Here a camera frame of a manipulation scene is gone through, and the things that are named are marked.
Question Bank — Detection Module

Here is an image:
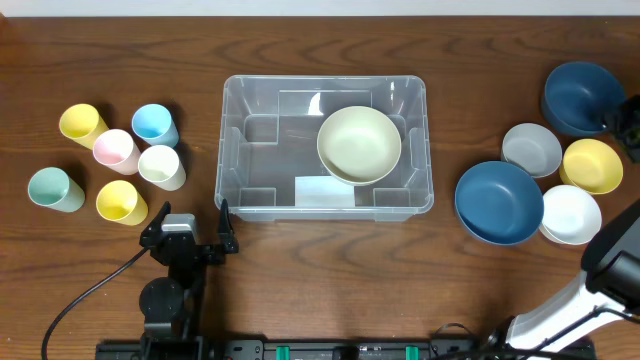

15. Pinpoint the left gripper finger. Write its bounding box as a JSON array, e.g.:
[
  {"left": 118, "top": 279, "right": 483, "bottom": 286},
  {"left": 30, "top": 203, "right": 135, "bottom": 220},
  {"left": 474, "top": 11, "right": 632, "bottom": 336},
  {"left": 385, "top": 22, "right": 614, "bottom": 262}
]
[
  {"left": 217, "top": 199, "right": 239, "bottom": 253},
  {"left": 139, "top": 201, "right": 171, "bottom": 248}
]

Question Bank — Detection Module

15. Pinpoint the dark blue bowl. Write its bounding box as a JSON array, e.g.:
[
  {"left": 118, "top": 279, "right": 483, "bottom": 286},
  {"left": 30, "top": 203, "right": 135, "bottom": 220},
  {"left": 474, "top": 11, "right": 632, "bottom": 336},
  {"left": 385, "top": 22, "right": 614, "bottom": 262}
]
[
  {"left": 541, "top": 61, "right": 626, "bottom": 137},
  {"left": 454, "top": 161, "right": 544, "bottom": 246}
]

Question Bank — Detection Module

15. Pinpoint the beige large bowl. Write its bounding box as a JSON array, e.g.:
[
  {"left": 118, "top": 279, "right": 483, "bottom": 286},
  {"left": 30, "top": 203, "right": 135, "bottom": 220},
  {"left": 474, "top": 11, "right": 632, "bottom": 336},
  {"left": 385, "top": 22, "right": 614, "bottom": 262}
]
[{"left": 316, "top": 106, "right": 402, "bottom": 186}]

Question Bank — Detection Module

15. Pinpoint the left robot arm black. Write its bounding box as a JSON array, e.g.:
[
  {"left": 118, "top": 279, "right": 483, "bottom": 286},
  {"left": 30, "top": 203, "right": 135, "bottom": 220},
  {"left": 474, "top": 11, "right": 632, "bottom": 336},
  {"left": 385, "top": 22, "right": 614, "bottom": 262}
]
[{"left": 139, "top": 201, "right": 239, "bottom": 339}]

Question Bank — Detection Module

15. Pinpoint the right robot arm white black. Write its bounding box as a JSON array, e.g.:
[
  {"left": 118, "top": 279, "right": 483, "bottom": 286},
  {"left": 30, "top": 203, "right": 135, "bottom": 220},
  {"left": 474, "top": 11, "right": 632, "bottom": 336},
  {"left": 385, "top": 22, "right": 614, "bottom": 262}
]
[{"left": 503, "top": 202, "right": 639, "bottom": 358}]

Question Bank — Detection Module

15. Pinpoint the white label in container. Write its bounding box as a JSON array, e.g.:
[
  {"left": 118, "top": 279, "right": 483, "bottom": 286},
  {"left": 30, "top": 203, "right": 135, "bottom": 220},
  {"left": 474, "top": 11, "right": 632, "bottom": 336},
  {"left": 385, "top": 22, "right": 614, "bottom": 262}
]
[{"left": 295, "top": 176, "right": 355, "bottom": 208}]

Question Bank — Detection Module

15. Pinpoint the clear plastic storage container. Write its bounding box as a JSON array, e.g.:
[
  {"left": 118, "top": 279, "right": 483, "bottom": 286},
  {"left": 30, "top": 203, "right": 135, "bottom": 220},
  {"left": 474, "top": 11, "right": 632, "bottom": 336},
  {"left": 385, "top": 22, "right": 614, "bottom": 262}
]
[{"left": 215, "top": 75, "right": 435, "bottom": 222}]

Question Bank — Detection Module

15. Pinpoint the yellow cup lower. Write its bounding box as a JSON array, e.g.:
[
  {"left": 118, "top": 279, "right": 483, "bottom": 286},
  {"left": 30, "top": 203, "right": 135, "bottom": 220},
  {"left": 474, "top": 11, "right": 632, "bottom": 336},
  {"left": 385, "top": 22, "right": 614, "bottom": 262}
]
[{"left": 96, "top": 180, "right": 148, "bottom": 226}]

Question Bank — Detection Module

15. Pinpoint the yellow cup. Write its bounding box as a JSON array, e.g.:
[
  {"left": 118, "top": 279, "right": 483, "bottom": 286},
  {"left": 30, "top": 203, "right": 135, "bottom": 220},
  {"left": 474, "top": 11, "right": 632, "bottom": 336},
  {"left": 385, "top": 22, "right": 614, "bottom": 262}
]
[
  {"left": 96, "top": 180, "right": 148, "bottom": 226},
  {"left": 59, "top": 104, "right": 109, "bottom": 150}
]

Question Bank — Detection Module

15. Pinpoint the yellow small bowl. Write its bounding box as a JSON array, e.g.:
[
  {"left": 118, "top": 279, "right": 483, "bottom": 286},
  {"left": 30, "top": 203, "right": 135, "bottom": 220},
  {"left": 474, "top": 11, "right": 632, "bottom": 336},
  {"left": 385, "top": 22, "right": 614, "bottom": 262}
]
[{"left": 559, "top": 139, "right": 624, "bottom": 195}]

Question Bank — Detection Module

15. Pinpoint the white cup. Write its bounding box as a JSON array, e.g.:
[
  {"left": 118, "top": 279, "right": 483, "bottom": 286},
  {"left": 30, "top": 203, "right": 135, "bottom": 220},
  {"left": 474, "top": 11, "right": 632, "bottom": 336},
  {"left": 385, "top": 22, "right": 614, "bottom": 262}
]
[{"left": 138, "top": 145, "right": 186, "bottom": 191}]

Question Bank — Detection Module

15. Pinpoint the grey small bowl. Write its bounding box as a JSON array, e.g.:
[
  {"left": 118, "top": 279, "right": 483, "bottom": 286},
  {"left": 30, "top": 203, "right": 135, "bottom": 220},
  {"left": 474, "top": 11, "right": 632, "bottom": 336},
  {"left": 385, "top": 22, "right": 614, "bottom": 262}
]
[{"left": 501, "top": 123, "right": 563, "bottom": 178}]

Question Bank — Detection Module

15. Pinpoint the pink cup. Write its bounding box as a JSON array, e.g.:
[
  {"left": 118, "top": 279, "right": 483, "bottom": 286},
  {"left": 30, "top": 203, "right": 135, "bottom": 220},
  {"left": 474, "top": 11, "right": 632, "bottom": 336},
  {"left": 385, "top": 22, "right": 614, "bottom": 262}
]
[{"left": 92, "top": 129, "right": 141, "bottom": 175}]

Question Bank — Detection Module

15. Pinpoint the white small bowl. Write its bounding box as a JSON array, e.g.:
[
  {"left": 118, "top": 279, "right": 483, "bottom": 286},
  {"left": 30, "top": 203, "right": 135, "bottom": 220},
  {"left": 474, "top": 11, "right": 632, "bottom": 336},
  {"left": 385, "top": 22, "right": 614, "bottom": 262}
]
[{"left": 539, "top": 185, "right": 602, "bottom": 245}]

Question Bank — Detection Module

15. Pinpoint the mint green cup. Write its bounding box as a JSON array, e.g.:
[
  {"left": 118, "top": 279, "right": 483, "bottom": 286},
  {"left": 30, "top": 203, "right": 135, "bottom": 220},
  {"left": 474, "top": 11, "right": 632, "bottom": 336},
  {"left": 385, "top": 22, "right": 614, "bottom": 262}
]
[{"left": 28, "top": 167, "right": 85, "bottom": 213}]

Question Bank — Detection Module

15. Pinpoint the light blue cup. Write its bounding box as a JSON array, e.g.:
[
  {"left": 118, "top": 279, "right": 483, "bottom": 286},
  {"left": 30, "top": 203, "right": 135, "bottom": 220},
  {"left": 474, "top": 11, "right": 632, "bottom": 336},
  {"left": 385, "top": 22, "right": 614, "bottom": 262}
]
[{"left": 131, "top": 104, "right": 180, "bottom": 148}]

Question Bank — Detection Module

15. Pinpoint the yellow cup upper left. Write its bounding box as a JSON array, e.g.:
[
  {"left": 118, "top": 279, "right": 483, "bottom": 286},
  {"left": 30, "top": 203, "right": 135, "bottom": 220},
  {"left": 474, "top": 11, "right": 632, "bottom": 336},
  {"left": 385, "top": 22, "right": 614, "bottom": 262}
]
[{"left": 59, "top": 104, "right": 109, "bottom": 150}]

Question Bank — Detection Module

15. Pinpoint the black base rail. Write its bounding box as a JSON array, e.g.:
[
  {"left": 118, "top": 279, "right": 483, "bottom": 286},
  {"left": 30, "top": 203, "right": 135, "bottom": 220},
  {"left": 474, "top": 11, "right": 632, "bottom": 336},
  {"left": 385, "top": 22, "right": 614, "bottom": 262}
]
[{"left": 94, "top": 337, "right": 596, "bottom": 360}]

